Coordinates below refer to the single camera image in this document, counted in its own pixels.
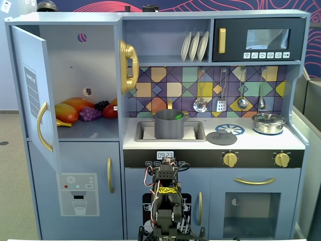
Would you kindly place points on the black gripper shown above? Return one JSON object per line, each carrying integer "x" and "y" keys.
{"x": 167, "y": 160}

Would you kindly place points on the green toy pineapple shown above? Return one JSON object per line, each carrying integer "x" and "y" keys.
{"x": 178, "y": 117}

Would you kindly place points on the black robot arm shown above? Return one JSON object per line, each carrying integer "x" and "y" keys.
{"x": 166, "y": 175}

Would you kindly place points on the shopping list cabinet door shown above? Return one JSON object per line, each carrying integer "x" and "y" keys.
{"x": 22, "y": 50}

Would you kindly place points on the grey plastic pot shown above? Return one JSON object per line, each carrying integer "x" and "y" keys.
{"x": 168, "y": 128}

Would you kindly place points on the grey sink basin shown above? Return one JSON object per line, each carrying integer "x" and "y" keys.
{"x": 198, "y": 130}

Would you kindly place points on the oven door with window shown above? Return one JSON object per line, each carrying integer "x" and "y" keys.
{"x": 218, "y": 180}

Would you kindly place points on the gold faucet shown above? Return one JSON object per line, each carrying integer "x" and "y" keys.
{"x": 170, "y": 104}

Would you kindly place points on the grey pot lid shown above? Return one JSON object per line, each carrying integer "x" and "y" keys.
{"x": 222, "y": 138}

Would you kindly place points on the gold stove knob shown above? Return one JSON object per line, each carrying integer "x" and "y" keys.
{"x": 282, "y": 159}
{"x": 230, "y": 159}

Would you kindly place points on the steel skimmer spoon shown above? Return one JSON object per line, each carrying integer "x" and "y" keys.
{"x": 200, "y": 106}

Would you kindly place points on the red toy apple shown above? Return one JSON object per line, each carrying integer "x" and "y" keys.
{"x": 109, "y": 111}

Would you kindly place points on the steel slotted spatula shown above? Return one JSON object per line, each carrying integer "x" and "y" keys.
{"x": 221, "y": 105}

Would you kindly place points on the orange toy fruit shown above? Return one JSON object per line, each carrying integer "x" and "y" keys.
{"x": 115, "y": 101}

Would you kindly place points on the blue toy kitchen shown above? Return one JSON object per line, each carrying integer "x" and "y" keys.
{"x": 250, "y": 144}

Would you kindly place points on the freezer door with dispenser print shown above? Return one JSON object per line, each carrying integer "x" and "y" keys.
{"x": 82, "y": 160}

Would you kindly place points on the dark toy grapes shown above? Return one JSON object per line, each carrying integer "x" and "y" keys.
{"x": 102, "y": 105}

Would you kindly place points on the purple toy grapes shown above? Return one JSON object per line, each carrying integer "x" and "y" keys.
{"x": 90, "y": 114}

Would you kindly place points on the steel ladle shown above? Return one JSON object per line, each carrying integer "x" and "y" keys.
{"x": 242, "y": 103}

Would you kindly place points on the orange red toy mango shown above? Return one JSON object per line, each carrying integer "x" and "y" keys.
{"x": 80, "y": 103}

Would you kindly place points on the steel pot with lid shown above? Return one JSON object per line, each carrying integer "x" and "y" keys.
{"x": 268, "y": 124}

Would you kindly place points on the yellow toy banana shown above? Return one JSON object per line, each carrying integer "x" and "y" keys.
{"x": 64, "y": 123}

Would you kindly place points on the yellow red toy mango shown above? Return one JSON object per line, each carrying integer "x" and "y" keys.
{"x": 66, "y": 113}

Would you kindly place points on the gold toy telephone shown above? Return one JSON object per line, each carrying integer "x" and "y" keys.
{"x": 131, "y": 54}

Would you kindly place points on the white toy plate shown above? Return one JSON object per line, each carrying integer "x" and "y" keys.
{"x": 194, "y": 46}
{"x": 202, "y": 46}
{"x": 186, "y": 47}

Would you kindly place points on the grey desk divider panel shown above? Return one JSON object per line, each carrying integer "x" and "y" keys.
{"x": 306, "y": 150}

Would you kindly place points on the black microwave door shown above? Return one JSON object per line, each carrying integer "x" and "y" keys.
{"x": 233, "y": 32}

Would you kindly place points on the black background object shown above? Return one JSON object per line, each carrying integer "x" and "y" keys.
{"x": 150, "y": 8}

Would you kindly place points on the black floor disc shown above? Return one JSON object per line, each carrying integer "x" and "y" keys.
{"x": 3, "y": 143}

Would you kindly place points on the black helmet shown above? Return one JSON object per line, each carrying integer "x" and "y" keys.
{"x": 47, "y": 6}

